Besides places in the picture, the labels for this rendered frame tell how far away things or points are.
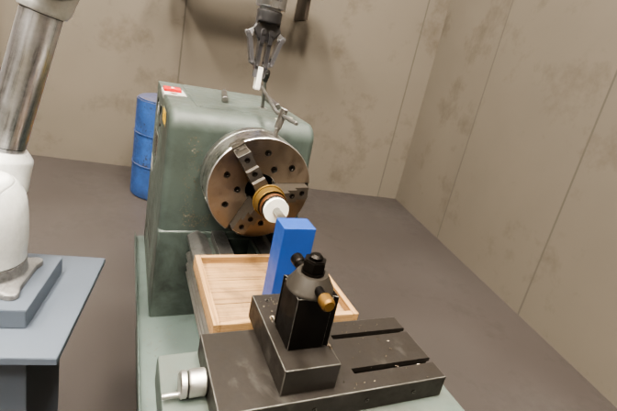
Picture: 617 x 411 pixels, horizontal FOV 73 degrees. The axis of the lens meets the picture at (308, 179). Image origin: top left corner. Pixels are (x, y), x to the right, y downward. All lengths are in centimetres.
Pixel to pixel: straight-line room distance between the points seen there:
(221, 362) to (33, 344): 53
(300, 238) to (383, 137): 397
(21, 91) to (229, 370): 89
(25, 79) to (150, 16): 319
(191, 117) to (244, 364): 78
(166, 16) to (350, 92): 197
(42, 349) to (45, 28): 77
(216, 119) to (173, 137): 14
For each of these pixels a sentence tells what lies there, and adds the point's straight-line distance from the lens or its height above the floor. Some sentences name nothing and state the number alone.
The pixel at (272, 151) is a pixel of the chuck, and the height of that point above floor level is 120.
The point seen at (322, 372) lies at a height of 101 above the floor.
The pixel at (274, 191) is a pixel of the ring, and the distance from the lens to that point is 113.
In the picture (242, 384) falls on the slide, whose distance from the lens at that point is 76.
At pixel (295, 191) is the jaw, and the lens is 121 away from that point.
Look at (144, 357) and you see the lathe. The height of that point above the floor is 54.
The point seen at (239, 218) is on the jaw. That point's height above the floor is 100.
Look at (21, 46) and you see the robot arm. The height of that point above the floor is 136.
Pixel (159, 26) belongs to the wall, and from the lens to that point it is 442.
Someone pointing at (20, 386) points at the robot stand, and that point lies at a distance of 135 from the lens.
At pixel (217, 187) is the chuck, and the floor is 108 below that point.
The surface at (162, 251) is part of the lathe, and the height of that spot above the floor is 79.
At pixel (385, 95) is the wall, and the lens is 479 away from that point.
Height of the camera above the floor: 150
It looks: 17 degrees down
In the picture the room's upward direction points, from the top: 12 degrees clockwise
